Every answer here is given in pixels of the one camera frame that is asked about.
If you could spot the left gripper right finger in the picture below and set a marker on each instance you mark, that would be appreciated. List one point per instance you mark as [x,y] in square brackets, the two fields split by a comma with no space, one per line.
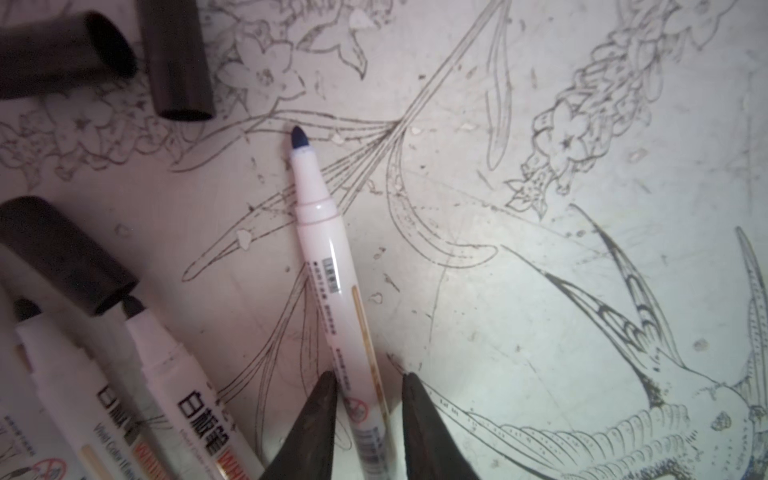
[430,451]

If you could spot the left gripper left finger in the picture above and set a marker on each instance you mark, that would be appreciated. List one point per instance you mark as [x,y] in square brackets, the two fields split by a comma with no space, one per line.
[308,450]

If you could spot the white marker pen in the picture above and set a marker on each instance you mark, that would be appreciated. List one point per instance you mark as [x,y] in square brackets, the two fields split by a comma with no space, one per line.
[187,398]
[31,445]
[68,384]
[327,254]

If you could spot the black pen cap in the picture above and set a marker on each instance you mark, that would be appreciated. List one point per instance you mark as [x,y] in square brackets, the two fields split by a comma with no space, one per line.
[71,261]
[64,53]
[176,62]

